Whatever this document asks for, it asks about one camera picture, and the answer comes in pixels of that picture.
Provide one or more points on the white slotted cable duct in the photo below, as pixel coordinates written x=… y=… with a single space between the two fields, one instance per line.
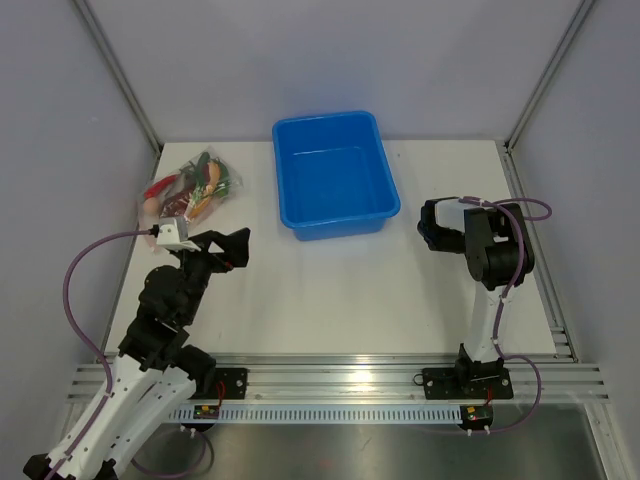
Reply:
x=316 y=414

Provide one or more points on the right aluminium frame post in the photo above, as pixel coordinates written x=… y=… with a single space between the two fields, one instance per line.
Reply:
x=561 y=50

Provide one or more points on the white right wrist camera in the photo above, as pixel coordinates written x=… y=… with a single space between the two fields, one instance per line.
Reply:
x=450 y=214

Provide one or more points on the fake steak slice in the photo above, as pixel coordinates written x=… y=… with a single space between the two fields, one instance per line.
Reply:
x=177 y=204

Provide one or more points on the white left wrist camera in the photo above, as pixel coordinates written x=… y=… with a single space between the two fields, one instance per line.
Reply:
x=171 y=233

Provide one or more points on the left aluminium frame post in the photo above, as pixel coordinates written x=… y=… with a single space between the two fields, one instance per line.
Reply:
x=98 y=36

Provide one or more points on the fake green onion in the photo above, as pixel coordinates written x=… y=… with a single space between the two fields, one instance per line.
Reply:
x=203 y=196

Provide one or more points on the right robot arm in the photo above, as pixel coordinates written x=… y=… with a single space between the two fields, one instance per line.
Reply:
x=494 y=241

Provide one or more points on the aluminium mounting rail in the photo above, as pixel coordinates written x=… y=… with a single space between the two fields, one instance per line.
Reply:
x=389 y=379

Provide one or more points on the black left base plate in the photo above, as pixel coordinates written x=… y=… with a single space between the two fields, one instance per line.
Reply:
x=225 y=384

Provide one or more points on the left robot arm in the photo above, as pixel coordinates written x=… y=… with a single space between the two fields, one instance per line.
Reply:
x=155 y=370

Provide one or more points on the blue plastic bin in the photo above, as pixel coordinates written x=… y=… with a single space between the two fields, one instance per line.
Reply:
x=333 y=175

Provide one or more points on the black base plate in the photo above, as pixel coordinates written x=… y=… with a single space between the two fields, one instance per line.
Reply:
x=443 y=384
x=225 y=384

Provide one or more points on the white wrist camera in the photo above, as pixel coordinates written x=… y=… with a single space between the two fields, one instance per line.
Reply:
x=171 y=233
x=450 y=214

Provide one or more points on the fake egg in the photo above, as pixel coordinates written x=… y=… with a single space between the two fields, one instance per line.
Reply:
x=151 y=206

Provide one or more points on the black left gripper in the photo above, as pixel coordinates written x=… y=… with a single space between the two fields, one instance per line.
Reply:
x=234 y=245

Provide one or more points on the aluminium frame post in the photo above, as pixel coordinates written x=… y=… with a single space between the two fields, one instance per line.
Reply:
x=98 y=36
x=561 y=50

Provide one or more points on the clear zip top bag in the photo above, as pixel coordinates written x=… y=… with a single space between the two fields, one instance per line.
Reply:
x=207 y=167

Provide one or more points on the red fake chili pepper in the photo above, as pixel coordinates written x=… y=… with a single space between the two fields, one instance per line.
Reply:
x=160 y=186

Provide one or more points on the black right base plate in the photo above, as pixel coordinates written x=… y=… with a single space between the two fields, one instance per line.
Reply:
x=443 y=384

